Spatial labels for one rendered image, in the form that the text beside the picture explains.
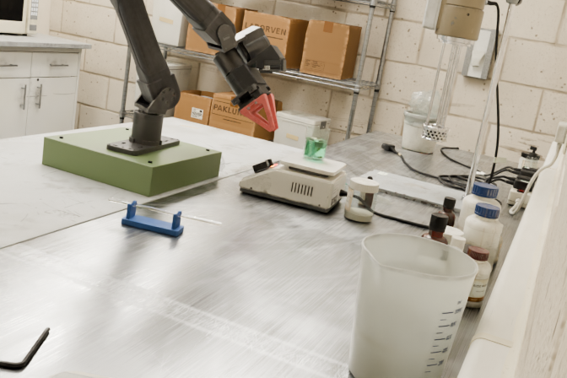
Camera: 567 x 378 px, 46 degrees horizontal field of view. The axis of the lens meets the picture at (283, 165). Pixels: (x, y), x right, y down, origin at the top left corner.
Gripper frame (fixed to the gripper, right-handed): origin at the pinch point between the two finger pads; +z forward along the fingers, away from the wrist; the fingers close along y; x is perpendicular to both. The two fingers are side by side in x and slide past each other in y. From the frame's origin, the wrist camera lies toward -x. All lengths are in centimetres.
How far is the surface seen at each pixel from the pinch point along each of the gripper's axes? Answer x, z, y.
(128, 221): 17.3, 5.0, -42.7
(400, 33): -23, -35, 235
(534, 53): -72, 15, 227
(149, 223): 14.9, 7.1, -41.5
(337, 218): -3.4, 24.3, -9.3
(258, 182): 6.7, 9.0, -8.6
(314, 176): -3.9, 14.6, -8.3
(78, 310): 12, 15, -72
